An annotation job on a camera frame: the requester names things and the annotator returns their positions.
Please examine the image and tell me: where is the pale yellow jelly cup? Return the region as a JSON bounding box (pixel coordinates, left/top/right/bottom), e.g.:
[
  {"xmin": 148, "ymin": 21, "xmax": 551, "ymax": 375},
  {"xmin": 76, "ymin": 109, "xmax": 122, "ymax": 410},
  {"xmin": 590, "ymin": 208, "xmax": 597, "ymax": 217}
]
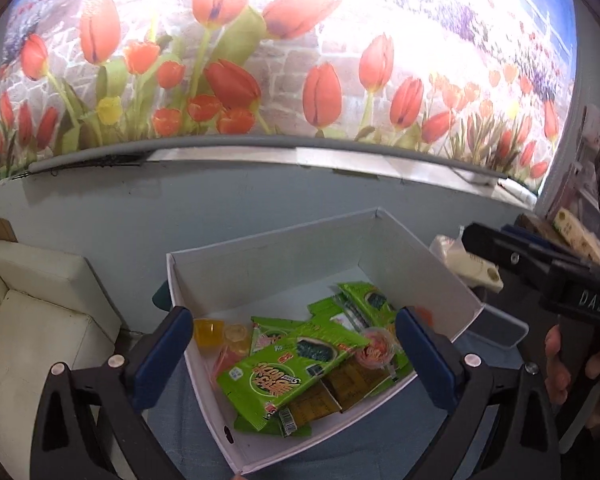
[{"xmin": 222, "ymin": 324, "xmax": 254, "ymax": 357}]

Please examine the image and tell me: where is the red jelly cup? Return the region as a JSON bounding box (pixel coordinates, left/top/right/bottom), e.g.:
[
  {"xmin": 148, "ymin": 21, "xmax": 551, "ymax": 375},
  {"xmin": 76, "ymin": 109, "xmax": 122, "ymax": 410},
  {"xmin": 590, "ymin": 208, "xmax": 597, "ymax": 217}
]
[{"xmin": 209, "ymin": 352, "xmax": 237, "ymax": 387}]

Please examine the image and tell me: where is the wooden shelf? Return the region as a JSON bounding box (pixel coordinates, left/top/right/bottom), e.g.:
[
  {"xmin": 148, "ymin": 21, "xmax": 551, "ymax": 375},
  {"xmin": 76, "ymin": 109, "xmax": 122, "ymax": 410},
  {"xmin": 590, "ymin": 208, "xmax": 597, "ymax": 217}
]
[{"xmin": 511, "ymin": 211, "xmax": 557, "ymax": 242}]

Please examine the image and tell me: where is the blue tablecloth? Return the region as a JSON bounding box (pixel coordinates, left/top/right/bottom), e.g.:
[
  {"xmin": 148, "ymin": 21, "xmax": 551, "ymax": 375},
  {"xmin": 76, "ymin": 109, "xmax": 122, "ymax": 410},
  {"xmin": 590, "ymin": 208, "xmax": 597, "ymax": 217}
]
[{"xmin": 144, "ymin": 310, "xmax": 583, "ymax": 480}]

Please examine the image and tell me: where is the grey poster rail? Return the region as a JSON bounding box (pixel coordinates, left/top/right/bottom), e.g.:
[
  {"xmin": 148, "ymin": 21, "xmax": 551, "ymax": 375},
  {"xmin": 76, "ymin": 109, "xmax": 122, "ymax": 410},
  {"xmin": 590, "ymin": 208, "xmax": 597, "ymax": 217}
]
[{"xmin": 27, "ymin": 134, "xmax": 509, "ymax": 189}]

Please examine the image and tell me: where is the cream patterned box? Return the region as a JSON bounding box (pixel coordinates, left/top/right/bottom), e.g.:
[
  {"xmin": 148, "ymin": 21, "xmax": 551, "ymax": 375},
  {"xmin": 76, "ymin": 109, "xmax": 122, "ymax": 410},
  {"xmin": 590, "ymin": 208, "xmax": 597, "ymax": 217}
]
[{"xmin": 552, "ymin": 208, "xmax": 600, "ymax": 267}]

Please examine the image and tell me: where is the white storage box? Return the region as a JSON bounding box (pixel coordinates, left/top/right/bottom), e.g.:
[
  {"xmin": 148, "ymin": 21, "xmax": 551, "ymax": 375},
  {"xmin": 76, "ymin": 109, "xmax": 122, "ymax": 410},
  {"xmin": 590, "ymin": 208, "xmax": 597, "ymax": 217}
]
[{"xmin": 166, "ymin": 205, "xmax": 485, "ymax": 476}]

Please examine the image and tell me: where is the narrow green snack packet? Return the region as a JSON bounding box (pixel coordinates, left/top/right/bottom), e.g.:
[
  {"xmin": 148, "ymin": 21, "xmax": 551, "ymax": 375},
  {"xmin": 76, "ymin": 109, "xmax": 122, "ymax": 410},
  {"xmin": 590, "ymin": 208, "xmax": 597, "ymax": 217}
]
[{"xmin": 251, "ymin": 315, "xmax": 307, "ymax": 357}]

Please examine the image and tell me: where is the white leather sofa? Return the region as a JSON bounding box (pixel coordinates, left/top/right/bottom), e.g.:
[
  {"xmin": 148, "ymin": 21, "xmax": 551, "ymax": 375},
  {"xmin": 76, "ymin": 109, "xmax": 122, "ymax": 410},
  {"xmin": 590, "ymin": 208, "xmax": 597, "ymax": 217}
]
[{"xmin": 0, "ymin": 239, "xmax": 124, "ymax": 463}]

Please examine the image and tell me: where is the clear plastic tray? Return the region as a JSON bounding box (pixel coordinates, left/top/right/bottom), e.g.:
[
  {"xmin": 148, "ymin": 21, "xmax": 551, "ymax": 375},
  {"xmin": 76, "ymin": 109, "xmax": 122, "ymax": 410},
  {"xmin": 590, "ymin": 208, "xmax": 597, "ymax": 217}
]
[{"xmin": 467, "ymin": 304, "xmax": 527, "ymax": 349}]

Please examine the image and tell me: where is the person's right hand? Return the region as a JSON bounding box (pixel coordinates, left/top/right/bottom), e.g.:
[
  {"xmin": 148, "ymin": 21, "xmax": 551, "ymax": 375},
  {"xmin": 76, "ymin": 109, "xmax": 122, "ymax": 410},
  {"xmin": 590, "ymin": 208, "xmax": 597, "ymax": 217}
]
[{"xmin": 544, "ymin": 323, "xmax": 600, "ymax": 428}]

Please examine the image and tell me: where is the yellow snack packet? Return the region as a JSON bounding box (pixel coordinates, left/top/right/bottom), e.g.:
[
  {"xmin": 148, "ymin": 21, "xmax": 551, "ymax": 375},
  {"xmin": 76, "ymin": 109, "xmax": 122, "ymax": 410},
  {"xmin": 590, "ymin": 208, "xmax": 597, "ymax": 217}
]
[
  {"xmin": 324, "ymin": 359, "xmax": 397, "ymax": 412},
  {"xmin": 284, "ymin": 389, "xmax": 342, "ymax": 422}
]

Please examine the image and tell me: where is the tulip wall poster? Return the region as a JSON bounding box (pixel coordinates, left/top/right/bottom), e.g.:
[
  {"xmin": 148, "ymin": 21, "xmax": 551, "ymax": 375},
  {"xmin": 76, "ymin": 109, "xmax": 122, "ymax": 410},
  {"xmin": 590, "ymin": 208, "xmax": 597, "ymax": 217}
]
[{"xmin": 0, "ymin": 0, "xmax": 579, "ymax": 197}]

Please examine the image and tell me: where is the dark green object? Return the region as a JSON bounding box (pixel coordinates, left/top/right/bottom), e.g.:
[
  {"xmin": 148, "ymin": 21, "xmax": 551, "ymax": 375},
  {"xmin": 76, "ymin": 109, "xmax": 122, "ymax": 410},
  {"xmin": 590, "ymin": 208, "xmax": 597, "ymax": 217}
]
[{"xmin": 151, "ymin": 281, "xmax": 174, "ymax": 312}]

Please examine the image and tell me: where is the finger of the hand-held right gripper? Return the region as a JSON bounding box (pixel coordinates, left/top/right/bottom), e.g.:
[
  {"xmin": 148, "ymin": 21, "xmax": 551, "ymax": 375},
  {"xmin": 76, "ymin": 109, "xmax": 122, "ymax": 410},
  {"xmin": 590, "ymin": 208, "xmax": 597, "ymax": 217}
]
[
  {"xmin": 461, "ymin": 222, "xmax": 557, "ymax": 302},
  {"xmin": 500, "ymin": 224, "xmax": 600, "ymax": 274}
]

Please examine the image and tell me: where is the green seaweed snack packet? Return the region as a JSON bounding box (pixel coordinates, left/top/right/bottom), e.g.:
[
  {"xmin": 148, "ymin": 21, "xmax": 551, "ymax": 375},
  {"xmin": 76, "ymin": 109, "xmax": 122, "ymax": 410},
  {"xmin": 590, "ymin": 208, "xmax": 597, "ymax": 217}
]
[{"xmin": 337, "ymin": 281, "xmax": 399, "ymax": 332}]

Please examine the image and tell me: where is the pink jelly cup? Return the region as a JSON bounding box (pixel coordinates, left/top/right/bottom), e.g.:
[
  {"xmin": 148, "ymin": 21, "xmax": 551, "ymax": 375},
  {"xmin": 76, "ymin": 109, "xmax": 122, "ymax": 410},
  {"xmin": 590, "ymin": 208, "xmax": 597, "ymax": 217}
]
[{"xmin": 354, "ymin": 326, "xmax": 397, "ymax": 369}]

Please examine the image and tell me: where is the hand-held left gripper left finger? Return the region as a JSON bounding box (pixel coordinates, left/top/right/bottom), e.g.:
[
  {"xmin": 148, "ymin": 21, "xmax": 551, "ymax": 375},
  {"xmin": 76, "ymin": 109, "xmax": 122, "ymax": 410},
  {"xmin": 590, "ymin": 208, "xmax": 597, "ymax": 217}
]
[{"xmin": 30, "ymin": 305, "xmax": 195, "ymax": 480}]

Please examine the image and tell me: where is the large green snack packet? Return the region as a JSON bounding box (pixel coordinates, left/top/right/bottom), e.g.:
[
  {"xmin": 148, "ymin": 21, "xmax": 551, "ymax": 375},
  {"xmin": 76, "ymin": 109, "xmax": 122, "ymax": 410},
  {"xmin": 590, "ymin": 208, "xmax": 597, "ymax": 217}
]
[{"xmin": 216, "ymin": 322, "xmax": 372, "ymax": 422}]

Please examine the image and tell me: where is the green and white snack packet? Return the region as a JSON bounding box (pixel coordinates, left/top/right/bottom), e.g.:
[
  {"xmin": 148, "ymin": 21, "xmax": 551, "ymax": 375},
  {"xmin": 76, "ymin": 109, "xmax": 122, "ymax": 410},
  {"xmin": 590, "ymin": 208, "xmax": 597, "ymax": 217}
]
[{"xmin": 307, "ymin": 297, "xmax": 362, "ymax": 332}]

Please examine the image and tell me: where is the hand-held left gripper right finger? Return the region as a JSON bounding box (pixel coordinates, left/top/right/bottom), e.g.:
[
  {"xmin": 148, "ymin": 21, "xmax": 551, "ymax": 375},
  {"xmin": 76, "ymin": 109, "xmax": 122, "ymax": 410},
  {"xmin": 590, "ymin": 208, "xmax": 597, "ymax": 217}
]
[{"xmin": 395, "ymin": 306, "xmax": 563, "ymax": 480}]

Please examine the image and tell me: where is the white tissue pack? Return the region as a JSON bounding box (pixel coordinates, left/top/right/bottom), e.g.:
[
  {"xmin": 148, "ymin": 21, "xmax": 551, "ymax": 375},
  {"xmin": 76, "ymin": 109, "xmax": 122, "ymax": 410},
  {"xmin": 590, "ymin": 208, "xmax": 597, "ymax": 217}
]
[{"xmin": 429, "ymin": 233, "xmax": 504, "ymax": 294}]

